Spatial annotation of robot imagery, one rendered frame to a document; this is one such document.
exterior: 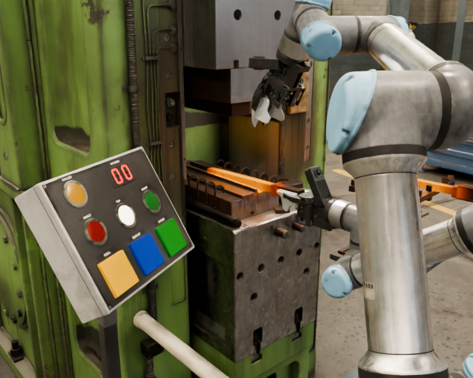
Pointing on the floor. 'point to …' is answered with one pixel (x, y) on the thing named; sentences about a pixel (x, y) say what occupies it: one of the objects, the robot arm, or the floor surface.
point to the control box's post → (109, 345)
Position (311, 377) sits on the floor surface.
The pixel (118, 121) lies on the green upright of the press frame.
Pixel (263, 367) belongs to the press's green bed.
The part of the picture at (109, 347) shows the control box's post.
